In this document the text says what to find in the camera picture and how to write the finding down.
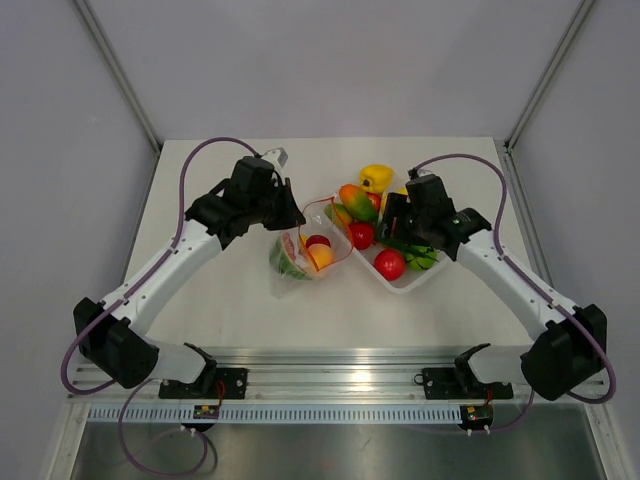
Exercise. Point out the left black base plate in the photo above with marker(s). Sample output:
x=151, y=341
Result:
x=227, y=383

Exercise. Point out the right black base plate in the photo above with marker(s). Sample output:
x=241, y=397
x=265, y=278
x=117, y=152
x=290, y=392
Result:
x=440, y=383

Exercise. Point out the watermelon slice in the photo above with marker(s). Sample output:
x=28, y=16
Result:
x=283, y=259

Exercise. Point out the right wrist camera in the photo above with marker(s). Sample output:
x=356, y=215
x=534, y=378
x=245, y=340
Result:
x=415, y=173

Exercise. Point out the red apple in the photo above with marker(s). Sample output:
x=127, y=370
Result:
x=363, y=235

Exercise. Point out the peach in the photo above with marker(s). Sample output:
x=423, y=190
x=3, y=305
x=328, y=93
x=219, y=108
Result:
x=321, y=256

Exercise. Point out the white slotted cable duct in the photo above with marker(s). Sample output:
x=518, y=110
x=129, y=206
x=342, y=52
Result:
x=279, y=414

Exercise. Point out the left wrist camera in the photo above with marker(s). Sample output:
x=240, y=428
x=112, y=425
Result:
x=276, y=156

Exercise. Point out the red strawberry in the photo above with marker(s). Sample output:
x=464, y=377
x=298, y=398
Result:
x=317, y=239

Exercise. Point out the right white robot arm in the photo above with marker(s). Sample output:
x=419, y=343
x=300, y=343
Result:
x=568, y=341

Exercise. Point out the right frame post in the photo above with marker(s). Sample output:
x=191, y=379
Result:
x=551, y=70

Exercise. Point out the orange green mango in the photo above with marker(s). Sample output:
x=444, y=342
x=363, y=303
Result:
x=358, y=204

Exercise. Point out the frame post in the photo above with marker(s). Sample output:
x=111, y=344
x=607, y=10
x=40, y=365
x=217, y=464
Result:
x=551, y=70
x=100, y=39

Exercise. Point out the aluminium rail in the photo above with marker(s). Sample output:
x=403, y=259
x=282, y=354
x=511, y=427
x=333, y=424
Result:
x=366, y=375

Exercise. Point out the yellow bell pepper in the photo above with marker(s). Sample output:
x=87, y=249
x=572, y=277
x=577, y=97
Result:
x=376, y=178

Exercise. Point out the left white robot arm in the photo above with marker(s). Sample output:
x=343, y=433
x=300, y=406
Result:
x=112, y=332

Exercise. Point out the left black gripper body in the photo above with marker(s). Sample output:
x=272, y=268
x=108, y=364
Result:
x=274, y=210

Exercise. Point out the clear zip bag orange zipper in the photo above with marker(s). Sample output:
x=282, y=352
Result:
x=317, y=223

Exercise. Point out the red tomato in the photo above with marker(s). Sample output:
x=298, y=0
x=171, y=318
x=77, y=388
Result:
x=390, y=264

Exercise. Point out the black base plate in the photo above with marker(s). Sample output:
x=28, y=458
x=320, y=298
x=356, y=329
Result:
x=440, y=383
x=227, y=383

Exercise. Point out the left frame post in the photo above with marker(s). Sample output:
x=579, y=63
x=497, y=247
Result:
x=100, y=39

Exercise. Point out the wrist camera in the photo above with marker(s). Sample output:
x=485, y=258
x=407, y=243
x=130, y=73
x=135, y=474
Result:
x=276, y=156
x=415, y=173

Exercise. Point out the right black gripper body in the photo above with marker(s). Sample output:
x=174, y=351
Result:
x=417, y=224

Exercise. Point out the green chives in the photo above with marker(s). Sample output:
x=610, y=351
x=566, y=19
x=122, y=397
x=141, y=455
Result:
x=393, y=244

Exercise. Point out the white plastic basket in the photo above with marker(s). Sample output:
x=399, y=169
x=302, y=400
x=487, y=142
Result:
x=411, y=279

